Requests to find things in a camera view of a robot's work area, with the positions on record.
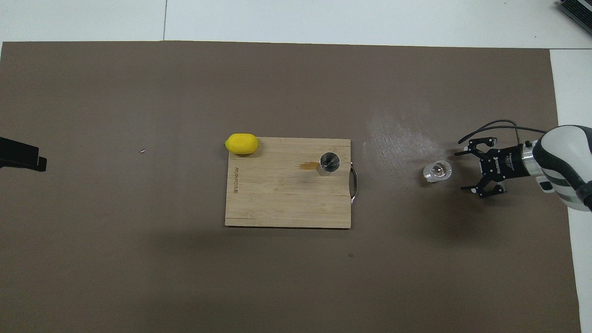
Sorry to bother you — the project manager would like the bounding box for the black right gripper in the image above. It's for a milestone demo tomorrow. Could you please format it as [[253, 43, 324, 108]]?
[[455, 136, 530, 199]]

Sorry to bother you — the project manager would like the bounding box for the clear glass cup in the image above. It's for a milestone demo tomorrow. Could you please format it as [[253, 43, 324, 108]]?
[[423, 160, 452, 183]]

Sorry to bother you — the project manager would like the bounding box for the steel jigger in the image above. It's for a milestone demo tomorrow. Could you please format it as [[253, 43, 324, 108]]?
[[317, 152, 340, 177]]

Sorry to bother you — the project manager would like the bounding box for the brown table mat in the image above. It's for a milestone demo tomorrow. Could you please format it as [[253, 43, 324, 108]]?
[[0, 41, 582, 333]]

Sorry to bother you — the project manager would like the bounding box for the bamboo cutting board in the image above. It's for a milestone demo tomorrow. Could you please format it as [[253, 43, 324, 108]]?
[[225, 137, 359, 229]]

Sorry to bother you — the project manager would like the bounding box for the yellow lemon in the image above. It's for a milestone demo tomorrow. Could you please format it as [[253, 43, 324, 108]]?
[[224, 133, 259, 155]]

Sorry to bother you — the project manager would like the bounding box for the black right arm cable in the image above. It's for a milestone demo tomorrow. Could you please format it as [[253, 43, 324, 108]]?
[[458, 119, 549, 145]]

